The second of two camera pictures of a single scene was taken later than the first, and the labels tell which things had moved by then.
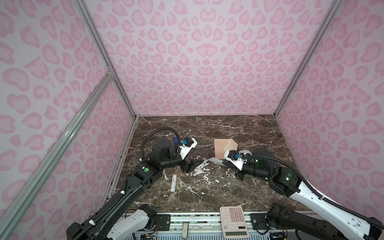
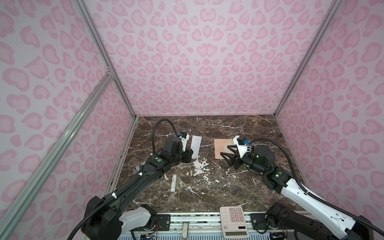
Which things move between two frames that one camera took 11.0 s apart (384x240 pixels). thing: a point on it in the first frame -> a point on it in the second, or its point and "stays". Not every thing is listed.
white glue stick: (173, 183) stays
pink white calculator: (233, 222) stays
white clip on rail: (185, 231) stays
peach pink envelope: (221, 145) stays
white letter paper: (217, 161) -> (196, 143)
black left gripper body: (184, 164) -> (185, 156)
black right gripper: (237, 171) -> (232, 157)
